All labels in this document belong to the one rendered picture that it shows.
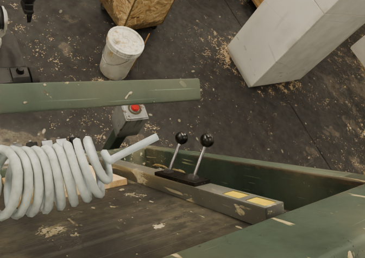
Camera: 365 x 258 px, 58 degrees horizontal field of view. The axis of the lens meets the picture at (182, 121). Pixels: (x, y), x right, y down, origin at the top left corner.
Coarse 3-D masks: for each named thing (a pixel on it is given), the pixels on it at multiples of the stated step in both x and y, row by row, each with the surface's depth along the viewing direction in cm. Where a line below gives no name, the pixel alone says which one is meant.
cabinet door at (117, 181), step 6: (90, 168) 126; (114, 174) 111; (114, 180) 101; (120, 180) 102; (126, 180) 103; (108, 186) 100; (114, 186) 101; (66, 192) 93; (78, 192) 95; (18, 204) 87
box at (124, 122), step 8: (120, 112) 157; (128, 112) 155; (136, 112) 157; (144, 112) 159; (112, 120) 166; (120, 120) 158; (128, 120) 153; (136, 120) 156; (144, 120) 159; (120, 128) 159; (128, 128) 160; (136, 128) 164; (120, 136) 165
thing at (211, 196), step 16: (128, 176) 110; (144, 176) 100; (176, 192) 85; (192, 192) 79; (208, 192) 73; (224, 192) 71; (240, 192) 71; (224, 208) 69; (240, 208) 65; (256, 208) 61; (272, 208) 60
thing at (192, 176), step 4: (200, 136) 85; (204, 136) 83; (208, 136) 83; (212, 136) 84; (200, 140) 84; (204, 140) 83; (208, 140) 83; (212, 140) 83; (204, 144) 83; (208, 144) 83; (212, 144) 84; (204, 148) 84; (200, 152) 84; (204, 152) 84; (200, 156) 83; (200, 160) 83; (196, 164) 83; (196, 168) 83; (196, 172) 82; (188, 176) 82; (192, 176) 81; (196, 176) 81
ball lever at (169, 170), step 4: (180, 132) 94; (184, 132) 94; (176, 136) 94; (180, 136) 93; (184, 136) 93; (176, 140) 94; (180, 140) 93; (184, 140) 93; (180, 144) 94; (176, 148) 94; (176, 152) 93; (176, 156) 93; (172, 160) 93; (172, 164) 93; (168, 168) 92; (164, 172) 92; (168, 172) 91; (172, 172) 92
